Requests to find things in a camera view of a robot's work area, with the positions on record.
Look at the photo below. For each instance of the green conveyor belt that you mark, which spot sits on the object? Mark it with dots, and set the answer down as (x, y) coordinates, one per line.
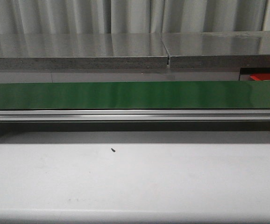
(136, 95)

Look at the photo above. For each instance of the red plastic tray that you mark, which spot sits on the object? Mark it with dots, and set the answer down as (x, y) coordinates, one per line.
(260, 77)

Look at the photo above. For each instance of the right grey countertop slab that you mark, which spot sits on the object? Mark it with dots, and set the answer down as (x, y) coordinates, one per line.
(242, 49)

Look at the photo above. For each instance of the grey countertop slab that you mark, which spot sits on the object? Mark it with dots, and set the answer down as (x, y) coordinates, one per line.
(82, 51)
(242, 49)

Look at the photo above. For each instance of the left grey countertop slab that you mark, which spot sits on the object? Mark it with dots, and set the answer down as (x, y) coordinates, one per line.
(82, 51)

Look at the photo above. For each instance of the grey pleated curtain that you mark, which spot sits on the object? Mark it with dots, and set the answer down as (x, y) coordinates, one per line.
(130, 16)

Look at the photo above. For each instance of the aluminium conveyor side rail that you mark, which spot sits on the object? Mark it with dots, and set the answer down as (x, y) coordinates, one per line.
(135, 115)

